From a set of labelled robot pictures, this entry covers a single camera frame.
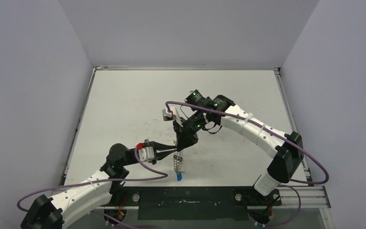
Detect metal keyring chain loop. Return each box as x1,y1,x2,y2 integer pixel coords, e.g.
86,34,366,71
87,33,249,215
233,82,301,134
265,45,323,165
172,139,185,175

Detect key with blue tag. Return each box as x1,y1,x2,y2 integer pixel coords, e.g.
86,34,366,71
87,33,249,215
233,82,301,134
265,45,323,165
176,173,183,181

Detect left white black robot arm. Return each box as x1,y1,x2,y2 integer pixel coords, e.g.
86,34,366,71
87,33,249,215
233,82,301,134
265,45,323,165
20,140,176,229

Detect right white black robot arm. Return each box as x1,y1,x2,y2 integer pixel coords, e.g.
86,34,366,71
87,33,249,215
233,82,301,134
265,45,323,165
163,90,304,196

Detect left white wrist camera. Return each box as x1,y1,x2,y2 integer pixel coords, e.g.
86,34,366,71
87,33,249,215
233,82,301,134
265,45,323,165
136,139,156,162

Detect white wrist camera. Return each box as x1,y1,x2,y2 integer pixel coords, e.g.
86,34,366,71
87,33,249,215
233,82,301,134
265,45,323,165
162,106,183,127
136,139,156,162

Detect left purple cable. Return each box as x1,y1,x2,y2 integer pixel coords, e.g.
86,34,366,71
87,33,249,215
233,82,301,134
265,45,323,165
16,148,169,229

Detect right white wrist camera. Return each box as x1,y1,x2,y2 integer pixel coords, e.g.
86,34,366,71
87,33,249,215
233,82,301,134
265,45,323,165
162,106,183,127

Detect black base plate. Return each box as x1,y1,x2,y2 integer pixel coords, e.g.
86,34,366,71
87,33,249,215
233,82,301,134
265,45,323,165
101,187,282,221

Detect aluminium frame rail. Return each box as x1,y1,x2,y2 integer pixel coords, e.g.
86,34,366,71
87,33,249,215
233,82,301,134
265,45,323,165
46,186,331,210

